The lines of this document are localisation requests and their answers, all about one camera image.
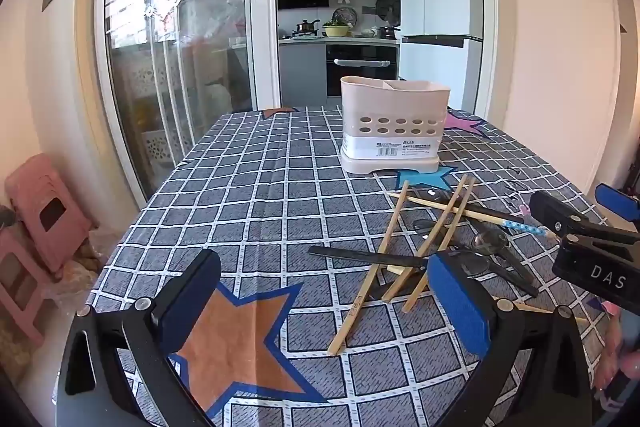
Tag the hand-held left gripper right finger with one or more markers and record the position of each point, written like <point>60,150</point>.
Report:
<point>460,307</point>

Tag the bowl of green vegetables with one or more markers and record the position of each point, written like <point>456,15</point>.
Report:
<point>336,29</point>

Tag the dark metal utensils on table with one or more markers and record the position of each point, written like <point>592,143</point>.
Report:
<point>492,214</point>

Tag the white plastic utensil holder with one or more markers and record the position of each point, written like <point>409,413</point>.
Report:
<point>392,127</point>

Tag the sliding glass door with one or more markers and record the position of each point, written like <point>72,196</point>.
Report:
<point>190,32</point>

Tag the cooking pot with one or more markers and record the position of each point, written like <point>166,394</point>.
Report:
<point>306,28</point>

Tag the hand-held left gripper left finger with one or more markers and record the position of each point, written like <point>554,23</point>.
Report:
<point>186,307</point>

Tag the metal spoon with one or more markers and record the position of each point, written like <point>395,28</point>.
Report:
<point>430,193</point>
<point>487,241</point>
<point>425,227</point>

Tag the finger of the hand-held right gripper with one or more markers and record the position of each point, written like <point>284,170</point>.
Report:
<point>555,209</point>
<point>617,202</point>

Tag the black chopstick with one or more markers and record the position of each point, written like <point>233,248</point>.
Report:
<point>360,255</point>

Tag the checked tablecloth with stars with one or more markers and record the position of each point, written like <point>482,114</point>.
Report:
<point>260,187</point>

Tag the person's right hand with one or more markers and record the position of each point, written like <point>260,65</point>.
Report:
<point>631,357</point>

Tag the grey lower kitchen cabinet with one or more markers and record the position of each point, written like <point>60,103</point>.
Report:
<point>302,72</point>

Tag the pink plastic stool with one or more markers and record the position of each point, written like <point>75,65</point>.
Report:
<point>17,277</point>
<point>45,207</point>

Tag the black built-in oven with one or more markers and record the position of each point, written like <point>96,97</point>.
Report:
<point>362,72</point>

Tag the black fan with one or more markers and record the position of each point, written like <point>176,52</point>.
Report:
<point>388,9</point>

